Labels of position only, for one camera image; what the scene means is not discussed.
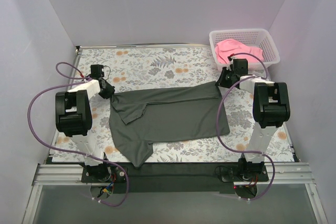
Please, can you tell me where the dark grey t shirt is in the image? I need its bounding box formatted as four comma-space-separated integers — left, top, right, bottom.
109, 81, 230, 167

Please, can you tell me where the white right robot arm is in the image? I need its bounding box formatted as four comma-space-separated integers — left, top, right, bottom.
215, 67, 290, 180

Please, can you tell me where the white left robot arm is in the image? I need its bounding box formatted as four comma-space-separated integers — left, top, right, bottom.
55, 79, 114, 182

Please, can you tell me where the pink t shirt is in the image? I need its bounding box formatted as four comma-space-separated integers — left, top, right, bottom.
215, 39, 264, 64

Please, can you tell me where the white plastic laundry basket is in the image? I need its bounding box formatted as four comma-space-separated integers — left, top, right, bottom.
209, 29, 280, 71

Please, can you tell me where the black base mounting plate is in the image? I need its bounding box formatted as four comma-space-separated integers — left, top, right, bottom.
81, 162, 270, 195

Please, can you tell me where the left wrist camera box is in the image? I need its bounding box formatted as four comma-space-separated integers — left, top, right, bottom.
89, 64, 104, 79

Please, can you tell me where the aluminium frame rail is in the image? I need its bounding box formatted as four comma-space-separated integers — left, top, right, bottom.
33, 162, 315, 185

